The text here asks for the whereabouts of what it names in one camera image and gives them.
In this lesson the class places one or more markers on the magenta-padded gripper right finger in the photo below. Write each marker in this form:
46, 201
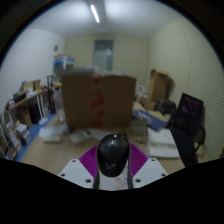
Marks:
150, 171

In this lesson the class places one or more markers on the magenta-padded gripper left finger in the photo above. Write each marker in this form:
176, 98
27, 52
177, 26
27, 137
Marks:
75, 173

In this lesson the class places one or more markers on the black computer mouse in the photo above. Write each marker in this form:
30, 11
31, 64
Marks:
112, 155

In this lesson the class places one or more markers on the round white printed mouse pad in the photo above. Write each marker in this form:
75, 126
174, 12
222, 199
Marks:
113, 183

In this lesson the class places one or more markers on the white open book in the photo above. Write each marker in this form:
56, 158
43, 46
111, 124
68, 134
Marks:
162, 143

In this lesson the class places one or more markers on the white flat desk device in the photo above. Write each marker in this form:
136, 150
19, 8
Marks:
81, 136

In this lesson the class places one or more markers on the white keyboard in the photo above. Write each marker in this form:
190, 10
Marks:
51, 138

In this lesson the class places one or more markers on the white paper sheet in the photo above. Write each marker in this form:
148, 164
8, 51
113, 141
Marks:
50, 130

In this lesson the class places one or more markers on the blue folder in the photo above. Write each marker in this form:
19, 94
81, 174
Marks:
151, 119

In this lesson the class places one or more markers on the black office chair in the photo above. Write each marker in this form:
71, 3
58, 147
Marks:
188, 126

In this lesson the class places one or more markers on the small brown cardboard box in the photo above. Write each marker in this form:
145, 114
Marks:
25, 117

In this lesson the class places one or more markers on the large brown cardboard box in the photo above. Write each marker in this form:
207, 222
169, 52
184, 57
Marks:
98, 100

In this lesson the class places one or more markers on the tall open cardboard box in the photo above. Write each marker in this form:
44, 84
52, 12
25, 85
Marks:
157, 86

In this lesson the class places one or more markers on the wooden side desk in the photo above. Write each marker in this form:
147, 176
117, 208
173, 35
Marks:
25, 100

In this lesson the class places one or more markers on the ceiling tube light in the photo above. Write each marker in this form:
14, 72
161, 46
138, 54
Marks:
95, 13

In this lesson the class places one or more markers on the round wall clock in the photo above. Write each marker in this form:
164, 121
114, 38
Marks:
55, 47

